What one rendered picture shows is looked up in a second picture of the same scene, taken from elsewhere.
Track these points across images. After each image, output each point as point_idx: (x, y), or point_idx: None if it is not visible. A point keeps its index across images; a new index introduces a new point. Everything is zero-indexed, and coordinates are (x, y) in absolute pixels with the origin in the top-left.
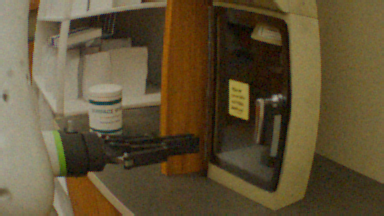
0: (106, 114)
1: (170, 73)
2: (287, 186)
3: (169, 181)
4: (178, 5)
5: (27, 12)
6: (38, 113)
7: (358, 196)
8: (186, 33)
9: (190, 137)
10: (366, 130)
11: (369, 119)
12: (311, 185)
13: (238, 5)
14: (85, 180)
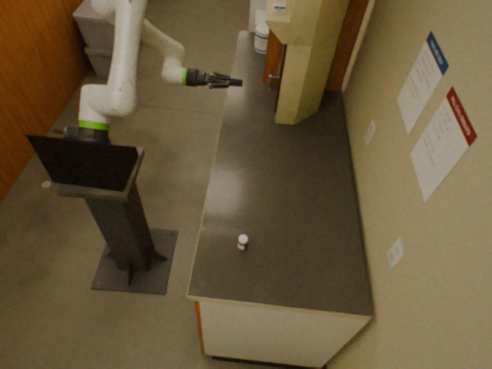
0: (261, 42)
1: (268, 45)
2: (280, 114)
3: (260, 86)
4: None
5: (135, 57)
6: (181, 58)
7: (319, 146)
8: None
9: (239, 81)
10: (358, 111)
11: (361, 106)
12: (307, 120)
13: None
14: None
